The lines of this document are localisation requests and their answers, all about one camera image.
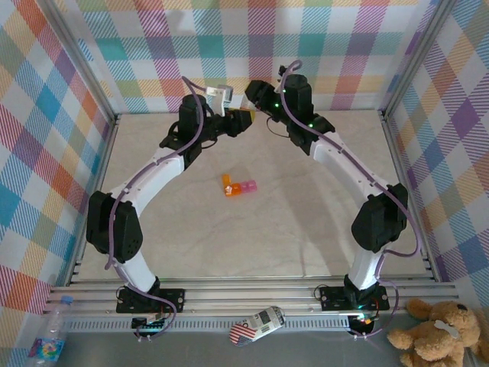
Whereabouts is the brown teddy bear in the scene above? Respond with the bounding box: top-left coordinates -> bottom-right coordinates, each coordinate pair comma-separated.
387,297 -> 489,367

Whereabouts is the black round controller mount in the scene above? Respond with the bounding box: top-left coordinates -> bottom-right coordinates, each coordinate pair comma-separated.
348,313 -> 379,336

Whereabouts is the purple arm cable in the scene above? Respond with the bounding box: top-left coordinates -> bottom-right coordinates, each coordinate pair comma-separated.
280,60 -> 424,340
105,76 -> 215,341

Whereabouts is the slotted grey cable duct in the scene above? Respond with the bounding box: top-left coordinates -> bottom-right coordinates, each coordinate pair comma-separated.
60,313 -> 352,333

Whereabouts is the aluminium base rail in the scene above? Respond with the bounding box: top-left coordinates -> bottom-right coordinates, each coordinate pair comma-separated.
45,277 -> 459,318

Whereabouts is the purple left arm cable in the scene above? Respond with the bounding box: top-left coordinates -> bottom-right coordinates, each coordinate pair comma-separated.
105,76 -> 215,341

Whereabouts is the aluminium frame post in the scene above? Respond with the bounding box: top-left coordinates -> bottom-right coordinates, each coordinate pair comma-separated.
44,0 -> 119,123
380,0 -> 459,122

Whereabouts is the aluminium side rail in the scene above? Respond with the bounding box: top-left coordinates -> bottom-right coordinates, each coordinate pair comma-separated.
380,110 -> 439,284
66,114 -> 122,287

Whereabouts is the clear plastic water bottle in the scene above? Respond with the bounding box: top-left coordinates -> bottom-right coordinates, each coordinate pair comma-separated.
28,294 -> 74,362

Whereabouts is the small green circuit board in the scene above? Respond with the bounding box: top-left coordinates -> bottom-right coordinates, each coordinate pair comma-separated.
131,316 -> 170,333

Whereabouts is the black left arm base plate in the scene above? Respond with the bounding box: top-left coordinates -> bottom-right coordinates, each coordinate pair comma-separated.
115,288 -> 186,314

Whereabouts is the orange and pink pill organizer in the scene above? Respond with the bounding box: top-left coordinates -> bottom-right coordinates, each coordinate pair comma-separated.
221,174 -> 259,199

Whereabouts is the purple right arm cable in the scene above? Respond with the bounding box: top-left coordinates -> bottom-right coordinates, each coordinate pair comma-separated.
280,60 -> 424,340

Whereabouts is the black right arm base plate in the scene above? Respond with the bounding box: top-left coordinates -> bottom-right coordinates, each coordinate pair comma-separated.
319,285 -> 390,311

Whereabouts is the printed can with flag pattern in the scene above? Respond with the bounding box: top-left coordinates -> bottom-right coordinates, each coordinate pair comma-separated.
228,304 -> 288,348

